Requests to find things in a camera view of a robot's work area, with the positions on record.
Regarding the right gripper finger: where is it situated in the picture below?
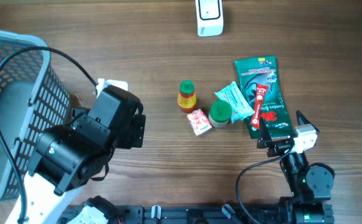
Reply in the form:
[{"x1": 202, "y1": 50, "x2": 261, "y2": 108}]
[
  {"x1": 258, "y1": 117, "x2": 272, "y2": 142},
  {"x1": 296, "y1": 110, "x2": 320, "y2": 133}
]

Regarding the teal tissue pack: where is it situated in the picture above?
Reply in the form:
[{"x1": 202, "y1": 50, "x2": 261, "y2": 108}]
[{"x1": 215, "y1": 82, "x2": 254, "y2": 123}]

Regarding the red sachet stick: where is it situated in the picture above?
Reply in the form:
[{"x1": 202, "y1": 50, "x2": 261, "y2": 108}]
[{"x1": 250, "y1": 84, "x2": 268, "y2": 129}]

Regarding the green lid white jar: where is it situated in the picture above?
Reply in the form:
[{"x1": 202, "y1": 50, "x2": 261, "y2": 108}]
[{"x1": 209, "y1": 100, "x2": 232, "y2": 128}]

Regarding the red white tissue pack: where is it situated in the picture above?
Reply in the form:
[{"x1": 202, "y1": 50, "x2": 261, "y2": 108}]
[{"x1": 186, "y1": 109, "x2": 212, "y2": 136}]

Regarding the red sriracha sauce bottle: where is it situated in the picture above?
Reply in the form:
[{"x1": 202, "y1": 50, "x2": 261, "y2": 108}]
[{"x1": 177, "y1": 80, "x2": 196, "y2": 113}]

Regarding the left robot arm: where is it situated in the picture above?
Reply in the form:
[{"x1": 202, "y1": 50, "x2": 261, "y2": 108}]
[{"x1": 7, "y1": 85, "x2": 146, "y2": 223}]

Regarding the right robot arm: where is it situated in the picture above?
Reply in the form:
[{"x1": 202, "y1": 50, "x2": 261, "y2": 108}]
[{"x1": 257, "y1": 111, "x2": 335, "y2": 224}]

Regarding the grey plastic basket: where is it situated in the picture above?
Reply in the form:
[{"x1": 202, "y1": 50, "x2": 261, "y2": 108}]
[{"x1": 0, "y1": 30, "x2": 70, "y2": 203}]

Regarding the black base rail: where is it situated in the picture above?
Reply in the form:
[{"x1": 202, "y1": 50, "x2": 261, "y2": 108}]
[{"x1": 57, "y1": 196, "x2": 335, "y2": 224}]

